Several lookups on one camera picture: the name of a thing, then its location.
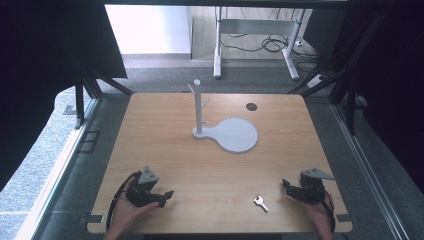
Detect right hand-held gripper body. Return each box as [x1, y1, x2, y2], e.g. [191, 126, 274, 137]
[291, 167, 336, 205]

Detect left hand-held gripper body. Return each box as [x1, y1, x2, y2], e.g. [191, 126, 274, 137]
[125, 166, 167, 208]

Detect person's left hand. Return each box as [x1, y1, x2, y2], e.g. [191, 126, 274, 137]
[110, 176, 160, 235]

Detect person's right hand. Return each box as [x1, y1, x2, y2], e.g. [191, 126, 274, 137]
[298, 191, 335, 234]

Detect small silver key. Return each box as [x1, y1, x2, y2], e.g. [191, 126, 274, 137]
[252, 194, 270, 213]

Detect white key holder stand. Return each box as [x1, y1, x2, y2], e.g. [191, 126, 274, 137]
[187, 78, 260, 155]

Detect white power strip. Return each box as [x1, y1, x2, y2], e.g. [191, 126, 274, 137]
[305, 74, 325, 89]

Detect black curtain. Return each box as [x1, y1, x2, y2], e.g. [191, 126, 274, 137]
[0, 0, 128, 193]
[301, 6, 424, 196]

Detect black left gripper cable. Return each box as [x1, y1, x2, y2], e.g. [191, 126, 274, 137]
[105, 170, 142, 232]

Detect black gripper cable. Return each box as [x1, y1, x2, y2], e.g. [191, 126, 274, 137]
[105, 170, 142, 232]
[318, 188, 336, 233]

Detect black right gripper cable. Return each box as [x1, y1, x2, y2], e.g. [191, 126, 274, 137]
[318, 188, 336, 233]

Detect black metal frame strut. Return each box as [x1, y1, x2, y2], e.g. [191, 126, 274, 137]
[287, 13, 388, 136]
[73, 56, 135, 130]

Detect black floor cables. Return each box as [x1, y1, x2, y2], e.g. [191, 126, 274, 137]
[219, 7, 323, 73]

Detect white metal desk frame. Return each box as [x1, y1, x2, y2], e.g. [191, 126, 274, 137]
[213, 6, 307, 82]

